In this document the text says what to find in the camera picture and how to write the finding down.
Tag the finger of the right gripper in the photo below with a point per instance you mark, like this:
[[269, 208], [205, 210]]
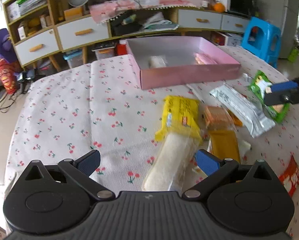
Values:
[[279, 87], [279, 98]]

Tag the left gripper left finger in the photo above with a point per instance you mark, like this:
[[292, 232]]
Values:
[[78, 172]]

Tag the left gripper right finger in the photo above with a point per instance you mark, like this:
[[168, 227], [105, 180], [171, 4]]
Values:
[[218, 172]]

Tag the green snack packet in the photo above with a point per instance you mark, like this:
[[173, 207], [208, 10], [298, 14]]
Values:
[[261, 87]]

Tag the gold brown snack packet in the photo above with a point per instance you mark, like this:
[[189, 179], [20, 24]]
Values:
[[224, 144]]

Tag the silver white snack packet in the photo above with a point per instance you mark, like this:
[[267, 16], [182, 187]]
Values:
[[251, 116]]

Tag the yellow snack packet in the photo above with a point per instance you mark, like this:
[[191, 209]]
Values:
[[180, 115]]

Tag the pink wafer snack pack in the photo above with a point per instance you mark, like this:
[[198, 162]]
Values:
[[202, 58]]

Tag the clear bag white bread snack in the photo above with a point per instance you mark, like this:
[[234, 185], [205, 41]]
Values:
[[157, 62]]

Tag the blue plastic stool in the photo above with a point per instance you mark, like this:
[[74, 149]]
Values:
[[263, 40]]

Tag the orange cracker pack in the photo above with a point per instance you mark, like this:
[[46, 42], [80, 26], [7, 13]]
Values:
[[217, 118]]

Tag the cherry print floral cloth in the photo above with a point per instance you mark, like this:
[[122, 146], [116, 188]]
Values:
[[100, 106]]

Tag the red small snack packet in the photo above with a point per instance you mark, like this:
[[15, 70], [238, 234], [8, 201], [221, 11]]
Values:
[[290, 177]]

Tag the white microwave oven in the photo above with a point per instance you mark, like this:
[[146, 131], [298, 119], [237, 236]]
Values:
[[239, 7]]

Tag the pink cardboard box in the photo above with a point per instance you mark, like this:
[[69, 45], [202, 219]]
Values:
[[182, 68]]

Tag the clear plastic storage bin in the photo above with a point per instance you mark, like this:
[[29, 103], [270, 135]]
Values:
[[104, 53]]

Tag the red snack bag on floor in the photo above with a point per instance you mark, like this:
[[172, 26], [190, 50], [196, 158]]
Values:
[[7, 75]]

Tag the red storage box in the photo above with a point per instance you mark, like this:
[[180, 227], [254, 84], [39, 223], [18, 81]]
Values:
[[121, 49]]

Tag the wooden tv cabinet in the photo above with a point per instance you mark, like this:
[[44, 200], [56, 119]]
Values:
[[84, 31]]

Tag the purple plush toy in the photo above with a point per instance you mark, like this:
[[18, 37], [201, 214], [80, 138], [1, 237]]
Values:
[[6, 47]]

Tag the pink cloth on cabinet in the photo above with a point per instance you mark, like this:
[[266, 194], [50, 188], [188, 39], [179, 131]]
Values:
[[108, 11]]

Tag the tall wooden shelf cabinet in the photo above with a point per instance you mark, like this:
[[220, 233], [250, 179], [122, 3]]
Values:
[[32, 28]]

